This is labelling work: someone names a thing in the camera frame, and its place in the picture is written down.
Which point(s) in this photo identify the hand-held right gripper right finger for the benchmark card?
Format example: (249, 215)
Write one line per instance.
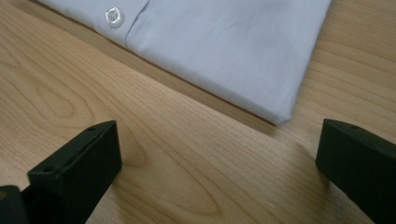
(358, 165)

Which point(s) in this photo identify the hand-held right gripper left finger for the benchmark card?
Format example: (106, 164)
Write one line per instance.
(77, 168)

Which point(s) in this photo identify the white shirt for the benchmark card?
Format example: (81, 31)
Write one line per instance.
(224, 49)

